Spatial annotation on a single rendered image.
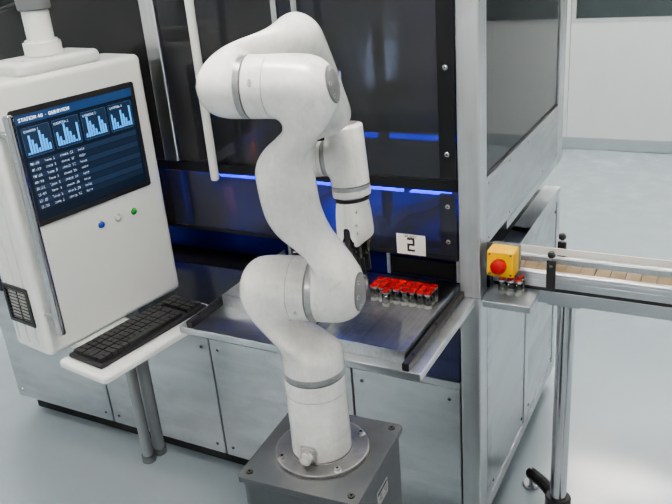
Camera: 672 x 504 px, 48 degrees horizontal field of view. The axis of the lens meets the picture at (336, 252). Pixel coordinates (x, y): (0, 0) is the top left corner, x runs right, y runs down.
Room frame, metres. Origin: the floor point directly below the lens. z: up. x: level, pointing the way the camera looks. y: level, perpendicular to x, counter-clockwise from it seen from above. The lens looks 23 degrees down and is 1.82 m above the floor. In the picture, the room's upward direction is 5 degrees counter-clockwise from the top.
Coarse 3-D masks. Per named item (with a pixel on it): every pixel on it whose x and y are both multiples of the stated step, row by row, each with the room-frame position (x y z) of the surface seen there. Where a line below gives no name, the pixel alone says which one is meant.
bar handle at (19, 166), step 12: (12, 120) 1.82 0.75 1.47; (0, 132) 1.84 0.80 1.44; (12, 132) 1.81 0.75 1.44; (12, 144) 1.81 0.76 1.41; (12, 156) 1.81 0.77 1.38; (24, 168) 1.82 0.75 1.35; (24, 180) 1.81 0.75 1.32; (24, 192) 1.81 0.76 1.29; (24, 204) 1.81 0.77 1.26; (36, 216) 1.82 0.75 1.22; (36, 228) 1.81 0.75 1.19; (36, 240) 1.81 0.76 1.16; (36, 252) 1.81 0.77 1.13; (48, 264) 1.82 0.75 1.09; (48, 276) 1.81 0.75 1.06; (48, 288) 1.81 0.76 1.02; (48, 300) 1.81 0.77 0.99; (48, 312) 1.85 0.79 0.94; (60, 312) 1.82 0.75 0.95; (60, 324) 1.81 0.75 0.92
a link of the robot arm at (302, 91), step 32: (256, 64) 1.16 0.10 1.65; (288, 64) 1.15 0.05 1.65; (320, 64) 1.15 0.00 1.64; (256, 96) 1.15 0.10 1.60; (288, 96) 1.13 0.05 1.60; (320, 96) 1.12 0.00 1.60; (288, 128) 1.15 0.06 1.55; (320, 128) 1.14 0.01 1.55; (288, 160) 1.15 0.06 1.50; (288, 192) 1.17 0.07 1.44; (288, 224) 1.18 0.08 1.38; (320, 224) 1.20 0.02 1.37; (320, 256) 1.18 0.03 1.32; (352, 256) 1.25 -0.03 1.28; (320, 288) 1.18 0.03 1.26; (352, 288) 1.19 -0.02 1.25; (320, 320) 1.20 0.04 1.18
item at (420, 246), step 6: (396, 234) 1.93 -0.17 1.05; (402, 234) 1.92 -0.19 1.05; (408, 234) 1.91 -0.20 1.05; (402, 240) 1.92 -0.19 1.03; (408, 240) 1.91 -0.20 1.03; (414, 240) 1.90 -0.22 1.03; (420, 240) 1.89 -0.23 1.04; (402, 246) 1.92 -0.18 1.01; (414, 246) 1.90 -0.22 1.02; (420, 246) 1.89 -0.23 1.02; (402, 252) 1.92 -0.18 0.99; (408, 252) 1.91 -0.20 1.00; (414, 252) 1.90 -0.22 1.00; (420, 252) 1.89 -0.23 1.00
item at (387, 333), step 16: (368, 288) 1.94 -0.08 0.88; (368, 304) 1.84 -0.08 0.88; (400, 304) 1.82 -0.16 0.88; (352, 320) 1.76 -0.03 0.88; (368, 320) 1.75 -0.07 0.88; (384, 320) 1.74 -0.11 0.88; (400, 320) 1.73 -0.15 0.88; (416, 320) 1.73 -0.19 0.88; (432, 320) 1.68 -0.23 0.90; (336, 336) 1.68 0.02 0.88; (352, 336) 1.67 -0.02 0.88; (368, 336) 1.66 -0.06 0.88; (384, 336) 1.66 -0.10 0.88; (400, 336) 1.65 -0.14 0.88; (416, 336) 1.58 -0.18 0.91; (352, 352) 1.59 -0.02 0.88; (368, 352) 1.57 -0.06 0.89; (384, 352) 1.54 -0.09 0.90; (400, 352) 1.52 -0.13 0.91
